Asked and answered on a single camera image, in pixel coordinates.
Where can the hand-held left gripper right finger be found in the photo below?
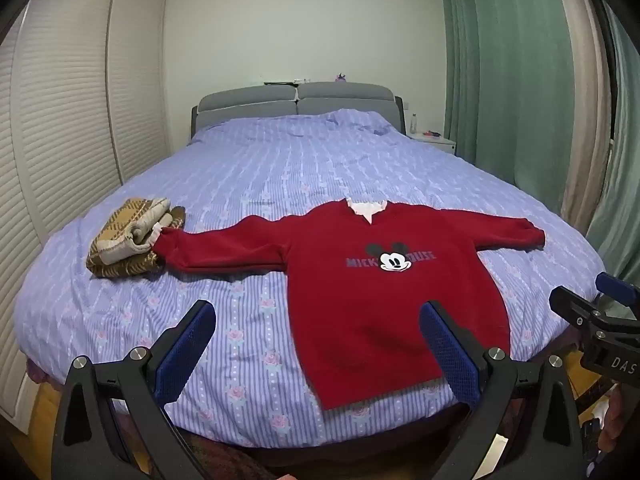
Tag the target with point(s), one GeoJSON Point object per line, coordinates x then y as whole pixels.
{"type": "Point", "coordinates": [445, 350]}

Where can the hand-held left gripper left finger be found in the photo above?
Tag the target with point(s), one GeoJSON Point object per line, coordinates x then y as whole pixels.
{"type": "Point", "coordinates": [187, 347]}

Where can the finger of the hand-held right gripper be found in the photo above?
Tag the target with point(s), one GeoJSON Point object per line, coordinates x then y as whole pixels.
{"type": "Point", "coordinates": [620, 292]}
{"type": "Point", "coordinates": [575, 310]}

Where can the red sweater with cartoon print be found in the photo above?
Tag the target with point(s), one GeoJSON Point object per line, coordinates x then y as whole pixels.
{"type": "Point", "coordinates": [360, 310]}

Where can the folded brown plaid garment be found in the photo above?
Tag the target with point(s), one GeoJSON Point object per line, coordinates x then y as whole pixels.
{"type": "Point", "coordinates": [125, 220]}

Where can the beige curtain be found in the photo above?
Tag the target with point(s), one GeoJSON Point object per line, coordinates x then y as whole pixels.
{"type": "Point", "coordinates": [587, 110]}

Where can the purple striped floral bedsheet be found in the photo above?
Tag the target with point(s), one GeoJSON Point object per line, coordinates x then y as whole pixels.
{"type": "Point", "coordinates": [250, 170]}

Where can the white nightstand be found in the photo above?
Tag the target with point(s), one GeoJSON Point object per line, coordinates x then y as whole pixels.
{"type": "Point", "coordinates": [435, 144]}

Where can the small red item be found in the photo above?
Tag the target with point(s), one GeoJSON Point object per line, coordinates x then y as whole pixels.
{"type": "Point", "coordinates": [432, 134]}

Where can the small clear bottle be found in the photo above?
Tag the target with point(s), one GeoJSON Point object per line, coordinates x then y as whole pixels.
{"type": "Point", "coordinates": [413, 122]}

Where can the white louvered wardrobe door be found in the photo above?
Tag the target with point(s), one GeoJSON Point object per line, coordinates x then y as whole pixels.
{"type": "Point", "coordinates": [137, 85]}
{"type": "Point", "coordinates": [55, 135]}

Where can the grey padded bed headboard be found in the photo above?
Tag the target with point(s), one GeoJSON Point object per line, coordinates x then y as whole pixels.
{"type": "Point", "coordinates": [260, 100]}

